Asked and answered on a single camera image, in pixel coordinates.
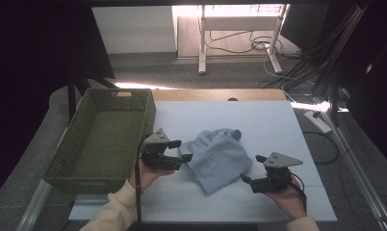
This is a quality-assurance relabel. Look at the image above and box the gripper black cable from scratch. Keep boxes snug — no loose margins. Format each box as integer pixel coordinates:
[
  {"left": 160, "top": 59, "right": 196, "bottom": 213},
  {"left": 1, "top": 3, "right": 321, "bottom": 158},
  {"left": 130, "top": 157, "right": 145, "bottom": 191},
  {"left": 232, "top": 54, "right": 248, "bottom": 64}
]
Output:
[
  {"left": 290, "top": 172, "right": 308, "bottom": 214},
  {"left": 134, "top": 132, "right": 155, "bottom": 231}
]

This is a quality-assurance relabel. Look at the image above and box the wooden table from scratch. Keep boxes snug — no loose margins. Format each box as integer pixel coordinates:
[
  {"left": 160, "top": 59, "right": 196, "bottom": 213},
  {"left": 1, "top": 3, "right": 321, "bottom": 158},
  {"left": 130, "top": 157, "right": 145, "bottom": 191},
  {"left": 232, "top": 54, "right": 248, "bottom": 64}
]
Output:
[{"left": 151, "top": 89, "right": 288, "bottom": 103}]

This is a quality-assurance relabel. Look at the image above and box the black floor cable loop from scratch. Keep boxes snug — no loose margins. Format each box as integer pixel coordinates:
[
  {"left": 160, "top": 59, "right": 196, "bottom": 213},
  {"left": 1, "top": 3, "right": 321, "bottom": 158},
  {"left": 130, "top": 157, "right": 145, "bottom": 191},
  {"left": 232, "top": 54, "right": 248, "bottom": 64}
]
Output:
[{"left": 301, "top": 130, "right": 341, "bottom": 166}]

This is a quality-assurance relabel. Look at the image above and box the white wall panel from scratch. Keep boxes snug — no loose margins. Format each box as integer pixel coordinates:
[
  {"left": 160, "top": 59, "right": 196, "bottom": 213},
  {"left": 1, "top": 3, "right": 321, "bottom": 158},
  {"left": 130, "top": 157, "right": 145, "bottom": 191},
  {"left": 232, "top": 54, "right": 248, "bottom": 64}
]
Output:
[{"left": 91, "top": 6, "right": 178, "bottom": 55}]

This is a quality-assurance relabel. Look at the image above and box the black upright stand post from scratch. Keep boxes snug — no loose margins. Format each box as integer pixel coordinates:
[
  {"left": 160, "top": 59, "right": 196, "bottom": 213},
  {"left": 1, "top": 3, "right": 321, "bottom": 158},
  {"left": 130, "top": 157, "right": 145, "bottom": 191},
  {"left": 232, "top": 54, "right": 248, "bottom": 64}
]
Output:
[{"left": 329, "top": 70, "right": 341, "bottom": 127}]

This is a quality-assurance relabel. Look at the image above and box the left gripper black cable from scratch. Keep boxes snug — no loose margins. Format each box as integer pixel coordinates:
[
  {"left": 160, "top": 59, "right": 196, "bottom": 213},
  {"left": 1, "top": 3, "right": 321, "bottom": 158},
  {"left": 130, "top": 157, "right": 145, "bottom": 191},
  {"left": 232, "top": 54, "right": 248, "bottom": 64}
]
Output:
[{"left": 134, "top": 132, "right": 155, "bottom": 231}]

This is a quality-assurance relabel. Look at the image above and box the bundle of black cables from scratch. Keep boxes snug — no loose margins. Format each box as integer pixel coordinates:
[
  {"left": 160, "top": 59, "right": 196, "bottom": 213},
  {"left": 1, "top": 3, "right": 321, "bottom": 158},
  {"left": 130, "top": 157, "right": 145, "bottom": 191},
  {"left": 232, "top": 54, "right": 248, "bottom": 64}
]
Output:
[{"left": 262, "top": 18, "right": 359, "bottom": 91}]

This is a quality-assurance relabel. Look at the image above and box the long metal rail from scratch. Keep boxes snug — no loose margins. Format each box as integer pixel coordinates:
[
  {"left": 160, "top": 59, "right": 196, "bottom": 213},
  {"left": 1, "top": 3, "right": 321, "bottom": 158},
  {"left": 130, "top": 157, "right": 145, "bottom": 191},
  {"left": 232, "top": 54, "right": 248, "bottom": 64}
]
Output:
[{"left": 319, "top": 104, "right": 387, "bottom": 231}]

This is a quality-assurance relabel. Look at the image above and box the person's left hand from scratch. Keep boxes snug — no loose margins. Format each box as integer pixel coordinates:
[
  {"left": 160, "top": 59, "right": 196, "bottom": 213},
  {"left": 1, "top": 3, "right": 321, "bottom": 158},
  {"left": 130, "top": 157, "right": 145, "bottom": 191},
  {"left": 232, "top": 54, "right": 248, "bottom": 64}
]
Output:
[{"left": 127, "top": 159, "right": 176, "bottom": 193}]

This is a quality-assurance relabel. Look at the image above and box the light blue tank top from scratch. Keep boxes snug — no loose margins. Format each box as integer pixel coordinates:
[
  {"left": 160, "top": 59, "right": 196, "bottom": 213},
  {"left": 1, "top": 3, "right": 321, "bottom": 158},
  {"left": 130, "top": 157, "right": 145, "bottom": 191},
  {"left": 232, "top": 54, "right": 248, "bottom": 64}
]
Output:
[{"left": 179, "top": 128, "right": 254, "bottom": 196}]

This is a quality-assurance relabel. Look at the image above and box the white metal stand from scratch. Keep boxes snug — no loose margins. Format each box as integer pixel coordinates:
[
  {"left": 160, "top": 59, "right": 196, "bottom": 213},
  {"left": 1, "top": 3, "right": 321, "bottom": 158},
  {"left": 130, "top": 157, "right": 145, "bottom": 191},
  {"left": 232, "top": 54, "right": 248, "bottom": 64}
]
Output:
[{"left": 197, "top": 3, "right": 291, "bottom": 76}]

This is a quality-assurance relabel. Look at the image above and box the person's right hand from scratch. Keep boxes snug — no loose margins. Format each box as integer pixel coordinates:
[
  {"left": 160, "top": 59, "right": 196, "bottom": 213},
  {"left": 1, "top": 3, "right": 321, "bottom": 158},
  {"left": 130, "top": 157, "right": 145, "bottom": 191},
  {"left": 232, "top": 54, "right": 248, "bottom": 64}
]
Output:
[{"left": 263, "top": 177, "right": 308, "bottom": 221}]

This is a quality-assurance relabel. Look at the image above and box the green woven basket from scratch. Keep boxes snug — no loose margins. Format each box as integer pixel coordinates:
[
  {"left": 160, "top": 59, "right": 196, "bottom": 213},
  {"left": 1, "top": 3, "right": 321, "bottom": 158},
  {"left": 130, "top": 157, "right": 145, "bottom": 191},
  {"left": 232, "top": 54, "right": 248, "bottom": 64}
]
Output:
[{"left": 41, "top": 88, "right": 158, "bottom": 195}]

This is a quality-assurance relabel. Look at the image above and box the black tripod stand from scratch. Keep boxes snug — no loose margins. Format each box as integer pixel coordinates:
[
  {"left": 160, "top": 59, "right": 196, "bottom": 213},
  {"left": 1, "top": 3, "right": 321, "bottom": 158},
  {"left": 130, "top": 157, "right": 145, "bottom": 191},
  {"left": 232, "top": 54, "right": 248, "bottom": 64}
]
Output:
[{"left": 66, "top": 64, "right": 119, "bottom": 122}]

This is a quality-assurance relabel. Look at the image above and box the short metal rail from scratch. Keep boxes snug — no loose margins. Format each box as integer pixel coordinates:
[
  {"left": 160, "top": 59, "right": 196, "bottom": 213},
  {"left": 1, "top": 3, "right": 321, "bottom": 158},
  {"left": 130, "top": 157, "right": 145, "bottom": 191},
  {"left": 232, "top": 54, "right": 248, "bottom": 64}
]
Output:
[{"left": 15, "top": 178, "right": 52, "bottom": 231}]

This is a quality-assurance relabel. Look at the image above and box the thin black cable under stand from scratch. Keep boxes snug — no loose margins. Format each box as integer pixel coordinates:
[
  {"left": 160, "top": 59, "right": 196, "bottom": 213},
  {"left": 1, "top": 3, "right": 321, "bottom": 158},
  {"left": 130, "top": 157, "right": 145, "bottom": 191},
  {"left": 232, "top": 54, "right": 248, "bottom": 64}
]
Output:
[{"left": 208, "top": 30, "right": 273, "bottom": 56}]

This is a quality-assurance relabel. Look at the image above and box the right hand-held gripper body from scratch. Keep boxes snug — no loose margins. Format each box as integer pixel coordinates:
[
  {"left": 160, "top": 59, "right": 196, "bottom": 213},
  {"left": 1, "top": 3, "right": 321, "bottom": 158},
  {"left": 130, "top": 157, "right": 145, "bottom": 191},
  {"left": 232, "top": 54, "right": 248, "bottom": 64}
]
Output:
[{"left": 250, "top": 151, "right": 304, "bottom": 194}]

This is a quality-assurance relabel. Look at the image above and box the white power strip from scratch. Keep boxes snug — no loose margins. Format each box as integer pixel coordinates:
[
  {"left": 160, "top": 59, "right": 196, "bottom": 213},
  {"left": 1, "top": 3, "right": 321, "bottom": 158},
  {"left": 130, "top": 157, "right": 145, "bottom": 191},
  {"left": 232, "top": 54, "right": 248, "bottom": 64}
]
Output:
[{"left": 303, "top": 110, "right": 333, "bottom": 135}]

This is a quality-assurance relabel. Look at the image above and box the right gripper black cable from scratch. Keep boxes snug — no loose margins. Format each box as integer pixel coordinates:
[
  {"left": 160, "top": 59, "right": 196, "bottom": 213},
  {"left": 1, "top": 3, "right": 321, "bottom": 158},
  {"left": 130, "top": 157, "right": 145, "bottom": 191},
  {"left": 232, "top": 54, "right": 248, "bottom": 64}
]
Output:
[{"left": 290, "top": 172, "right": 308, "bottom": 214}]

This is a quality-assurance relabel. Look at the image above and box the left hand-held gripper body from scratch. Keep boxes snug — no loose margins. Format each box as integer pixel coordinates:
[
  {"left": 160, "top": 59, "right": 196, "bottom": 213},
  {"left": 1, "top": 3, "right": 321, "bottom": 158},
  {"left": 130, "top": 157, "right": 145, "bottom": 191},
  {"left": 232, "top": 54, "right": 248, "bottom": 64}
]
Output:
[{"left": 140, "top": 128, "right": 184, "bottom": 171}]

